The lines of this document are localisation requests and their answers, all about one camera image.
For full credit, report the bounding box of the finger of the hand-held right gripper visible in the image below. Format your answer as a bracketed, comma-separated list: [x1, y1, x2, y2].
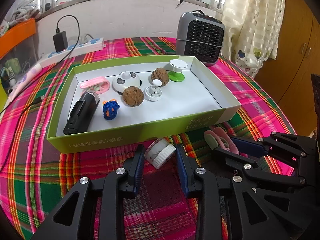
[230, 131, 315, 160]
[212, 147, 307, 213]

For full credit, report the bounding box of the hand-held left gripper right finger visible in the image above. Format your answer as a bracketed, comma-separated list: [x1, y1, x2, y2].
[174, 143, 285, 240]

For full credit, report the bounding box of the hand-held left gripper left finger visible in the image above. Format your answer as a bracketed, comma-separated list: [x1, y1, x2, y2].
[30, 144, 145, 240]

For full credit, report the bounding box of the white round jar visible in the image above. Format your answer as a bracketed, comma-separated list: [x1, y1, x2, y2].
[144, 139, 177, 169]

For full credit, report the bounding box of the pink clip with grey pad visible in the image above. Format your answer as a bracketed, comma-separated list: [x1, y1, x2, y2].
[204, 126, 248, 158]

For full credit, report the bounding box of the green white cardboard box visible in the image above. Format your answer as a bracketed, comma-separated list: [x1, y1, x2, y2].
[46, 55, 242, 153]

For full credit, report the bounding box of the blue orange knitted toy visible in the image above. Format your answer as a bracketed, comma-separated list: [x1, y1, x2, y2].
[102, 99, 120, 120]

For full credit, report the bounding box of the brown walnut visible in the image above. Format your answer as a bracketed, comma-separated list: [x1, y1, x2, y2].
[122, 86, 145, 107]
[151, 67, 170, 87]

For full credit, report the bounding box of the white round knob gadget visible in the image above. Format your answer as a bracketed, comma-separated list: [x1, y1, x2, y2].
[145, 79, 163, 102]

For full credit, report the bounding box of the black rectangular device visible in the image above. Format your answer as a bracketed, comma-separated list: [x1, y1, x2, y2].
[62, 91, 100, 135]

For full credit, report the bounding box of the white panda gadget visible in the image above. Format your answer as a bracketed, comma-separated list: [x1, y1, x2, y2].
[112, 71, 143, 95]

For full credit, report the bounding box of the green white suction stand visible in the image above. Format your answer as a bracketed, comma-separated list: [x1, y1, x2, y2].
[168, 59, 189, 82]

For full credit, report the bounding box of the pink green plaid tablecloth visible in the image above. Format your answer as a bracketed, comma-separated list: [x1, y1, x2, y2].
[0, 36, 312, 240]

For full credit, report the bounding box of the wooden cabinet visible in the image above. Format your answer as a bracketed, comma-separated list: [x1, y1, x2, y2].
[255, 0, 320, 135]

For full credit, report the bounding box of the grey black desk heater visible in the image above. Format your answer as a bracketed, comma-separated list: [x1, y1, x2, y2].
[176, 10, 225, 67]

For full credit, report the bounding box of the cream heart print curtain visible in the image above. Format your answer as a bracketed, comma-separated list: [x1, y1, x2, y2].
[221, 0, 287, 78]

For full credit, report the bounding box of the white blue power strip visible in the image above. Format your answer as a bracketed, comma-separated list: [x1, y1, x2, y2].
[37, 37, 107, 68]

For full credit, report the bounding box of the pink white electric toothbrush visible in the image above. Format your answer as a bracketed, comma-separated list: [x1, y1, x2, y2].
[7, 64, 43, 103]

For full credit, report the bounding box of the black charger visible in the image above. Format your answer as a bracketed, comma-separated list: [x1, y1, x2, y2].
[53, 29, 68, 53]

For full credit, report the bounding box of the yellow cardboard box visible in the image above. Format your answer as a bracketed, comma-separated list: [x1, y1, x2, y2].
[0, 84, 7, 113]

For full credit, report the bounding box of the clear bin orange lid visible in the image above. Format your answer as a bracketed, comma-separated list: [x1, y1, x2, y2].
[0, 19, 38, 63]

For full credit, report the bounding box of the clear plastic bag bundle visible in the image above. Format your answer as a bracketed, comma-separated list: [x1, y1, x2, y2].
[5, 0, 42, 23]

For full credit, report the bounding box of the black cable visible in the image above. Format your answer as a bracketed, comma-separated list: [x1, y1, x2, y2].
[0, 15, 81, 173]

